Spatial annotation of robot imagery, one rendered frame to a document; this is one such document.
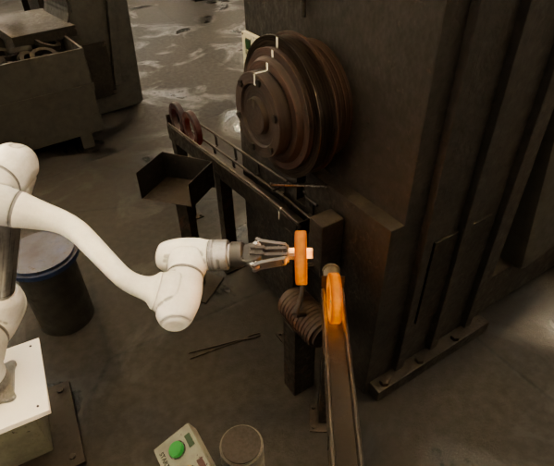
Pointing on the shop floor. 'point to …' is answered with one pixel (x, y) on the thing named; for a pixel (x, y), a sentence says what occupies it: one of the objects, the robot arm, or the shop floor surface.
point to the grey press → (109, 89)
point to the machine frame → (422, 161)
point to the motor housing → (300, 339)
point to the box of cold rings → (27, 95)
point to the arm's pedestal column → (37, 438)
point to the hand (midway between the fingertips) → (300, 252)
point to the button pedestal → (184, 449)
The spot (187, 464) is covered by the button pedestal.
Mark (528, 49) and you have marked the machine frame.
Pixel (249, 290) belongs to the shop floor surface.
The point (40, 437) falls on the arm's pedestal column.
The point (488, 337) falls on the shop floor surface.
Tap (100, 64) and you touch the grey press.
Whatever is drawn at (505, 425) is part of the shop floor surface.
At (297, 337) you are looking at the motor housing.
